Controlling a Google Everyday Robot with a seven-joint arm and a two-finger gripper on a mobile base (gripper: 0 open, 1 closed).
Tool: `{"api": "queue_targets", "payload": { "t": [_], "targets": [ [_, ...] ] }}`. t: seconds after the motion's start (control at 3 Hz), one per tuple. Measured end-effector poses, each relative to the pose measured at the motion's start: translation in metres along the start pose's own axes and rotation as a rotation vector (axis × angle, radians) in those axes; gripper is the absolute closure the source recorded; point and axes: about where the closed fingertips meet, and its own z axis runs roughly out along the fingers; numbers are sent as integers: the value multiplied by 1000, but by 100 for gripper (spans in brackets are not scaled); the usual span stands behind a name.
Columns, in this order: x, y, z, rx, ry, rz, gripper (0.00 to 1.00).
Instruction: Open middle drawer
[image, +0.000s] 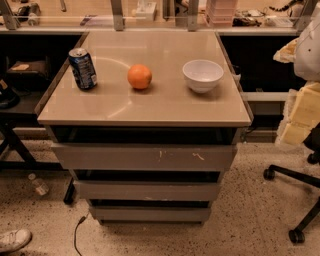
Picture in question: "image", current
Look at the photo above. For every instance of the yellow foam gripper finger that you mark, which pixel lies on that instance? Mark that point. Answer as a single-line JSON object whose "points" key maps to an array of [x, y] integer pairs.
{"points": [[306, 109], [293, 134]]}

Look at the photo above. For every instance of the grey drawer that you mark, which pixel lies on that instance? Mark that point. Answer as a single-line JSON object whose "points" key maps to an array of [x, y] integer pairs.
{"points": [[141, 157], [150, 214], [147, 191]]}

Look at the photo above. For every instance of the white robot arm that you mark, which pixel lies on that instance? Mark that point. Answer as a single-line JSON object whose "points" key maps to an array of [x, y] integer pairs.
{"points": [[306, 65]]}

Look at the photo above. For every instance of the grey drawer cabinet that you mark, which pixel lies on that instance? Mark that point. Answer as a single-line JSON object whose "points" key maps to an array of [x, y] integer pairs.
{"points": [[167, 112]]}

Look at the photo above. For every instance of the grey bottom drawer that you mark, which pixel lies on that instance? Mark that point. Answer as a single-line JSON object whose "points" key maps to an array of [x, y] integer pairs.
{"points": [[150, 214]]}

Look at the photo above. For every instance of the grey top drawer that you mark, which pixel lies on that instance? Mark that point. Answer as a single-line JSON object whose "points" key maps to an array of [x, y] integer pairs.
{"points": [[141, 157]]}

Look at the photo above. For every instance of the white ceramic bowl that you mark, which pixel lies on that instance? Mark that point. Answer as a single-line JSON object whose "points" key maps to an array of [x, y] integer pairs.
{"points": [[202, 75]]}

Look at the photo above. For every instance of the pink stacked containers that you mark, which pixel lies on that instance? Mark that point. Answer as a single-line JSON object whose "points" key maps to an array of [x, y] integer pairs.
{"points": [[220, 13]]}

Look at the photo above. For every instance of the orange fruit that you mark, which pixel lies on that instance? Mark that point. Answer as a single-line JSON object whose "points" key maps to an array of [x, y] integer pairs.
{"points": [[139, 76]]}

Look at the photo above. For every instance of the white box on shelf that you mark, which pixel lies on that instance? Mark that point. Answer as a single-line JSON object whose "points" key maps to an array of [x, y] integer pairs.
{"points": [[146, 10]]}

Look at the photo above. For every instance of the blue soda can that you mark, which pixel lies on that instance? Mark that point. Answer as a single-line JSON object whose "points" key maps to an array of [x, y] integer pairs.
{"points": [[82, 68]]}

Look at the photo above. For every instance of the clear plastic bottle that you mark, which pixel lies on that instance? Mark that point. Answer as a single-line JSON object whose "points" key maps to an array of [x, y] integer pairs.
{"points": [[39, 185]]}

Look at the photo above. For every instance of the black side table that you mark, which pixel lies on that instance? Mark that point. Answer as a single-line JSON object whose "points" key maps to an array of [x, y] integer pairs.
{"points": [[27, 83]]}

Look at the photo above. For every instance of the white sneaker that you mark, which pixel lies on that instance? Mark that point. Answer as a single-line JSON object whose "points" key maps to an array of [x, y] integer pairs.
{"points": [[14, 240]]}

